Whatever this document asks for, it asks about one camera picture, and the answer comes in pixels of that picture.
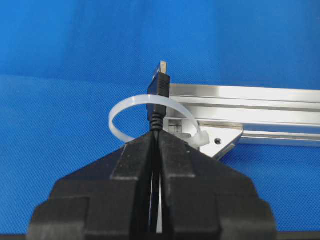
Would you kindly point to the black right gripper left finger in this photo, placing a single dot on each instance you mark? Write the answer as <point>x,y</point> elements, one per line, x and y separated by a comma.
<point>109,199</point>

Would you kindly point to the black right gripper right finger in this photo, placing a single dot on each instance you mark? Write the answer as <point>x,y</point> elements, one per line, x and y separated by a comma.
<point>203,199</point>

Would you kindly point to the blue cloth mat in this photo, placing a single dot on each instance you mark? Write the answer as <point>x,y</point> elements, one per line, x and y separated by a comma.
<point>65,63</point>

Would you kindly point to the aluminium extrusion frame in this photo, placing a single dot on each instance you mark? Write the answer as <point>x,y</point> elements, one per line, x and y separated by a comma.
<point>234,115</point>

